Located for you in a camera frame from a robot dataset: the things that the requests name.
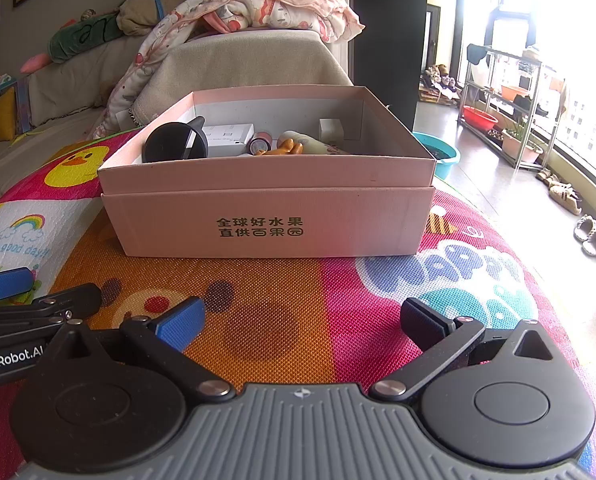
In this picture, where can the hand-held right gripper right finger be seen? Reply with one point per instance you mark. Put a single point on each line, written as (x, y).
(423, 323)

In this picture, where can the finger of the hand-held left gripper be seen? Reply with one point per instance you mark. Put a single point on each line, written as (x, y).
(3, 283)
(38, 305)

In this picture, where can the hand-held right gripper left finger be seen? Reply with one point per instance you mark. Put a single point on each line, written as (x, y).
(180, 328)

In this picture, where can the pink cardboard box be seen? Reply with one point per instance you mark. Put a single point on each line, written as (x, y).
(278, 200)

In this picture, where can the black funnel-shaped nozzle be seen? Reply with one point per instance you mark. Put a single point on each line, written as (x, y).
(170, 142)

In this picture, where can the orange squirrel toy figure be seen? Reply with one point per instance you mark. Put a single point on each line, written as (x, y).
(285, 149)

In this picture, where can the colourful play mat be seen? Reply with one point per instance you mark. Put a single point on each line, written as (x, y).
(278, 300)

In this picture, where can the teal basin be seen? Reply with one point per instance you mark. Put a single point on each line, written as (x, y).
(448, 159)

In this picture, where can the white sandal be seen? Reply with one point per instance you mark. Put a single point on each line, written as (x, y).
(584, 227)

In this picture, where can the beige shoe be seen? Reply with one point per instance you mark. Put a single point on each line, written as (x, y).
(565, 199)
(547, 176)

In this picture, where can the potted green plant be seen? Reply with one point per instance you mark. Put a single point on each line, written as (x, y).
(520, 149)

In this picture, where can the red basin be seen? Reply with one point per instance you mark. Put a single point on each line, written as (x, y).
(479, 117)

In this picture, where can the white power adapter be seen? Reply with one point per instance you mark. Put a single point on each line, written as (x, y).
(330, 130)

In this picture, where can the metal rack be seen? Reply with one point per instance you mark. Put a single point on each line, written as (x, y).
(533, 125)

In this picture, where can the pile of shoes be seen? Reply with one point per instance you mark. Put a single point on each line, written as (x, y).
(440, 82)

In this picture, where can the orange basin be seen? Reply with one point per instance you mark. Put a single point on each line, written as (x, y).
(513, 92)

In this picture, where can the green plush toy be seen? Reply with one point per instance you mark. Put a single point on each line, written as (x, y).
(83, 35)

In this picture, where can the beige sofa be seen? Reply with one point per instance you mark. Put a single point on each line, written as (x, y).
(228, 65)

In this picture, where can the black garment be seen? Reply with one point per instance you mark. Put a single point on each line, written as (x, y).
(476, 53)

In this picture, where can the beige pillow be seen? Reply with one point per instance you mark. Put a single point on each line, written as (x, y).
(138, 15)

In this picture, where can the pink printed blanket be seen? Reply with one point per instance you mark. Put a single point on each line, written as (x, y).
(278, 10)

